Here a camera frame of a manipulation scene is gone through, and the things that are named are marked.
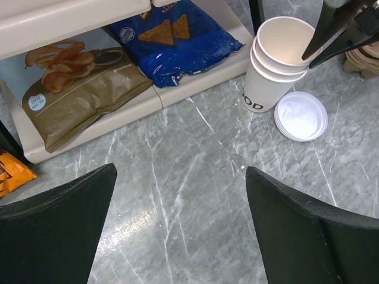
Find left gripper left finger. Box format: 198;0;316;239
1;163;117;283

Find blue tortilla chip bag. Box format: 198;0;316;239
108;1;244;88

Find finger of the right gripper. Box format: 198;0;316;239
309;18;378;69
301;0;376;60

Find cream three-tier shelf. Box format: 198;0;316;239
1;1;253;163

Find orange chip bag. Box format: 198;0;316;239
0;148;38;198

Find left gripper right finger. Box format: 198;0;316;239
246;167;378;283

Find brown chip bag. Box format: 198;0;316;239
1;28;152;153

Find cardboard cup carrier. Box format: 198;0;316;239
342;42;378;79

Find stack of white lids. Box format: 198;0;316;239
274;91;328;142

